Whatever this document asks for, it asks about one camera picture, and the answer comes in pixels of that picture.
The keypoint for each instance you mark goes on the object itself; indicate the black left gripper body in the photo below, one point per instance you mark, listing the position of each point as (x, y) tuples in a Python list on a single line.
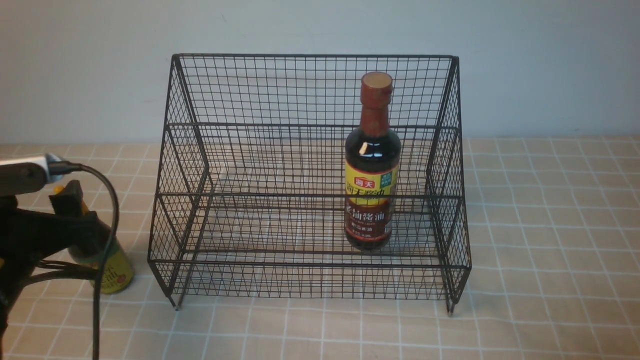
[(27, 238)]

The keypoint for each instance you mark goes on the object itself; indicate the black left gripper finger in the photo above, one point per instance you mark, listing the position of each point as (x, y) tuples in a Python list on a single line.
[(68, 200)]

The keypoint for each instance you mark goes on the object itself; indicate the small yellow-capped seasoning bottle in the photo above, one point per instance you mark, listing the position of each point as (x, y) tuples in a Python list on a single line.
[(118, 272)]

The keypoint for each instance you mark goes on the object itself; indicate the dark soy sauce bottle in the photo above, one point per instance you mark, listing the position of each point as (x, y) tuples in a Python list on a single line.
[(372, 155)]

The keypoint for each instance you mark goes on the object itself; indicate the beige checkered tablecloth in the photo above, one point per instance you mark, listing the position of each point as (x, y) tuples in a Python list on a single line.
[(554, 239)]

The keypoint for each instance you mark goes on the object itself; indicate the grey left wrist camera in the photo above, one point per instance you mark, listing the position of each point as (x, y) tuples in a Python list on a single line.
[(27, 175)]

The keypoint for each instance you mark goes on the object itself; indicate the black wire mesh rack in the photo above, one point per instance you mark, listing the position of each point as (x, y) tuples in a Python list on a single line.
[(251, 193)]

